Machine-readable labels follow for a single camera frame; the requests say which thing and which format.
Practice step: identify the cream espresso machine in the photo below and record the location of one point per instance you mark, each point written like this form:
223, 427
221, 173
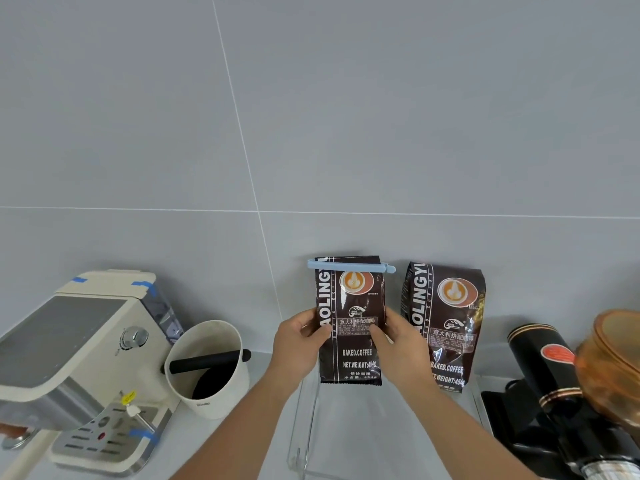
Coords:
70, 344

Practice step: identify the person's right hand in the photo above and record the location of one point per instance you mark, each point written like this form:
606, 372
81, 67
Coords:
407, 359

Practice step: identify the amber grinder hopper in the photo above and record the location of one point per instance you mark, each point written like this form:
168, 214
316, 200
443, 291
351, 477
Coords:
610, 364

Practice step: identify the clipped dark brown coffee bag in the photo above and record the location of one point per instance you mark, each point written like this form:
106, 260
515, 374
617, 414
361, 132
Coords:
352, 304

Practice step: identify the sealed dark brown coffee bag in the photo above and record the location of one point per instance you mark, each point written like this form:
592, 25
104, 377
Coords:
445, 309

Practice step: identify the black coffee grinder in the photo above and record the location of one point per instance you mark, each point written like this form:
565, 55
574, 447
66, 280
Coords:
545, 394

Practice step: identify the person's left hand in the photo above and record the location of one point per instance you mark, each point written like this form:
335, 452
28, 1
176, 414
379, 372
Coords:
295, 349

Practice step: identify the yellow tag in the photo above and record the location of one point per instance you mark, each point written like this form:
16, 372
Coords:
129, 397

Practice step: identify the person's left thumb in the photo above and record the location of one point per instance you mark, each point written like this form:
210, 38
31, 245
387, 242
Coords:
320, 333

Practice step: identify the person's right forearm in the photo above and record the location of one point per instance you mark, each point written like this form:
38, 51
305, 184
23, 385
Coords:
460, 434

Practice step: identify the white knock box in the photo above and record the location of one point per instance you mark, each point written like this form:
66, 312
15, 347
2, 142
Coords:
220, 394

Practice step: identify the clear acrylic stand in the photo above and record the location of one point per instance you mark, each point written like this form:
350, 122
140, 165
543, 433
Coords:
360, 429

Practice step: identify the black knock bar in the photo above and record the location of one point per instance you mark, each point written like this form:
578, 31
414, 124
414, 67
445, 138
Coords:
205, 362

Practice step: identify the person's left forearm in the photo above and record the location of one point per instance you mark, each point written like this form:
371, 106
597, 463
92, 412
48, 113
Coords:
240, 434

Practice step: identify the person's right thumb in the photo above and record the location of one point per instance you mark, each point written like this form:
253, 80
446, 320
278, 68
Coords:
379, 336

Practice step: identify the light blue bag clip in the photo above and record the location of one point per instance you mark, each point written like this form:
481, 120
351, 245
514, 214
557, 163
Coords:
350, 266

